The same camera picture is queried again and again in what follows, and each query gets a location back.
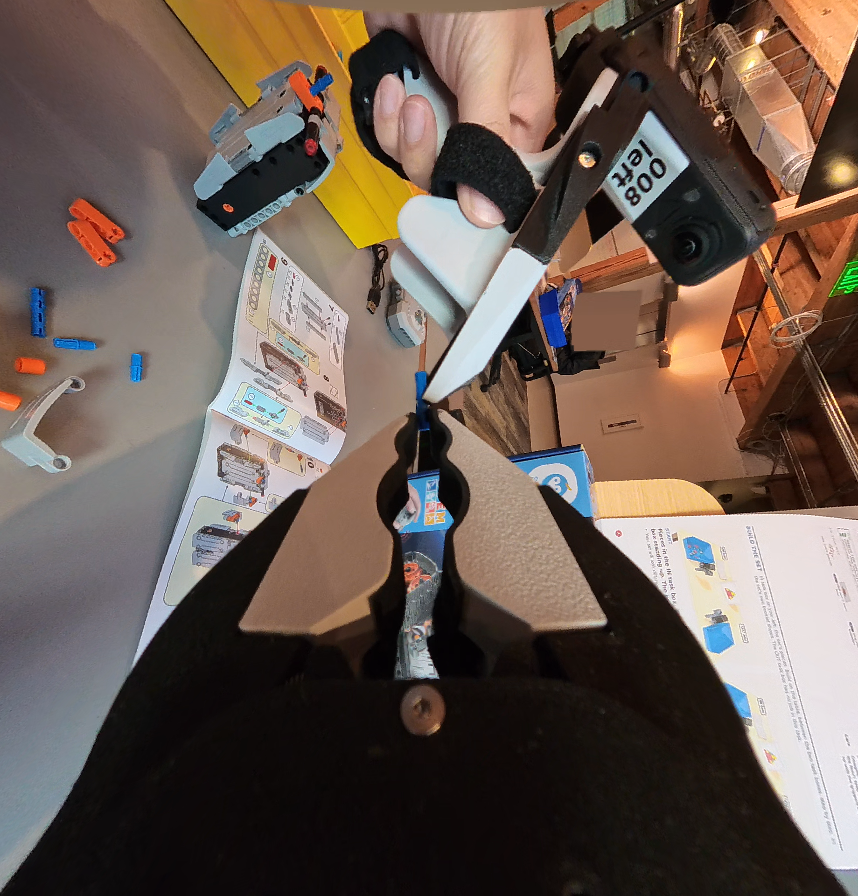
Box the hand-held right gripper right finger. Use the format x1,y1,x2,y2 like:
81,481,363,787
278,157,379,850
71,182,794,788
429,409,608,677

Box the instruction booklet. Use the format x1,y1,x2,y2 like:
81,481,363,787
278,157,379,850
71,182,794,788
133,227,350,662

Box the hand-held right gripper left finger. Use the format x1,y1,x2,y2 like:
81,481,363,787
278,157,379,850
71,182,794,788
238,413,417,679

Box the grey black robot body model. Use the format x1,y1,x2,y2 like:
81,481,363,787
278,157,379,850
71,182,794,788
194,62,344,238

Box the wooden table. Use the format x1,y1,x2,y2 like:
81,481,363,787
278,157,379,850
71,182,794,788
541,246,682,373

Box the black office chair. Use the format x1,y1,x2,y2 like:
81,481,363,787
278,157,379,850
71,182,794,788
480,329,606,394

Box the blue plastic bin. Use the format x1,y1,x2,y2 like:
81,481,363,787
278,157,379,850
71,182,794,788
538,287,568,350

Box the blue robot kit box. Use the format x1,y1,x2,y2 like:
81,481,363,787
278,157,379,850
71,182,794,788
394,444,598,680

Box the small grey curved panel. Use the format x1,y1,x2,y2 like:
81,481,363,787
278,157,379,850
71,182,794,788
0,376,87,474

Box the person's left hand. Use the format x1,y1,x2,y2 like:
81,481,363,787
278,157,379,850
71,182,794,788
364,8,559,228

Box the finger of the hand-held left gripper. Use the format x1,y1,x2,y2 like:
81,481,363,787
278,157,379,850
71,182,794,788
423,247,550,406

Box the grey battery box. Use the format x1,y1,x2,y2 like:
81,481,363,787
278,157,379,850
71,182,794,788
385,280,428,350

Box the white instruction poster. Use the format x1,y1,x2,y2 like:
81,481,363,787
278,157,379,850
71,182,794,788
595,513,858,854

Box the black usb cable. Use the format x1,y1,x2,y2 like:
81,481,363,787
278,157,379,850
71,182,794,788
365,243,390,315

